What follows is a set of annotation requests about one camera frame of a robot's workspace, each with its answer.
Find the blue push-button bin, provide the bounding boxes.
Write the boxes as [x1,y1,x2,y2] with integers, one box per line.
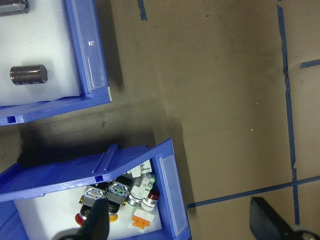
[0,137,193,240]

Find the blue battery bin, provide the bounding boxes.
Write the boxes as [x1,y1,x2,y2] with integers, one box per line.
[0,0,113,127]

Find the dark cylindrical battery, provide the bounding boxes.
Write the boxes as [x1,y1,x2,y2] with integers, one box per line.
[9,64,49,87]
[0,0,30,16]

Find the red mushroom push button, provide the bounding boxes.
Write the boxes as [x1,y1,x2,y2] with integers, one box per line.
[74,184,108,227]

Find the yellow mushroom push button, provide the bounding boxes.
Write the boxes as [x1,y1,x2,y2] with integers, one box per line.
[106,176,133,223]

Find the orange white contact block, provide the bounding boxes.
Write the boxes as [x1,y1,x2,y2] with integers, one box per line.
[127,208,156,230]

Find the pile of small mixed parts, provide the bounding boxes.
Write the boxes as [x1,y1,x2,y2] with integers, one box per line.
[13,186,163,240]

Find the green push button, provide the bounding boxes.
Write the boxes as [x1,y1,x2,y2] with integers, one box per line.
[126,173,156,208]

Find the dark red push button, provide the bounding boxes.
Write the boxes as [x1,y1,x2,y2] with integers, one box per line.
[140,190,161,211]

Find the white plastic contact block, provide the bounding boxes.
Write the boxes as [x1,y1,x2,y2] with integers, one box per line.
[126,159,153,179]

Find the black cylinders in far bin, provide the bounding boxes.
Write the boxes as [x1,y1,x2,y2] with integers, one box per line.
[0,0,85,107]

